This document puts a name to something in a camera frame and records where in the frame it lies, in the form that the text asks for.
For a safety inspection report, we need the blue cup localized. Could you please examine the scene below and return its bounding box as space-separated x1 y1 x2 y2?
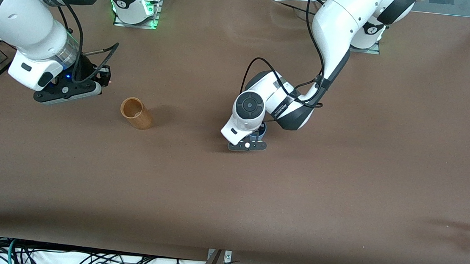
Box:
256 122 269 143

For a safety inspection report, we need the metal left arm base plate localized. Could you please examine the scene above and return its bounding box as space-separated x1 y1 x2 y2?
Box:
350 39 382 55

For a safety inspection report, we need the brown wooden cylinder cup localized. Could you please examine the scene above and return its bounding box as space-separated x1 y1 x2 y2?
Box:
118 96 155 131

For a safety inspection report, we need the long black table cable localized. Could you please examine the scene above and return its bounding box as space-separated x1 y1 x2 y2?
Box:
278 1 317 16

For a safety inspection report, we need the teal cable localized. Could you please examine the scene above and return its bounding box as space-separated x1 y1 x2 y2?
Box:
6 239 24 264

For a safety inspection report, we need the metal table edge bracket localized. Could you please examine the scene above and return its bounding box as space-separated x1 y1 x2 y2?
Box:
207 248 233 264

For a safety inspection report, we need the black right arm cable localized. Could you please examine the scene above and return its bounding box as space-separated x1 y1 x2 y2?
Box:
25 0 124 86

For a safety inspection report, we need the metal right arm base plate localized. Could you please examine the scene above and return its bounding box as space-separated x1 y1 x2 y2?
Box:
113 0 162 31

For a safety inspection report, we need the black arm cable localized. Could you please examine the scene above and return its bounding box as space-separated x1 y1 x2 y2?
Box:
240 0 334 110
25 0 124 86

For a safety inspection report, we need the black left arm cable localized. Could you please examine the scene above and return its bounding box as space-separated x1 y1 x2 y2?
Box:
240 0 334 110

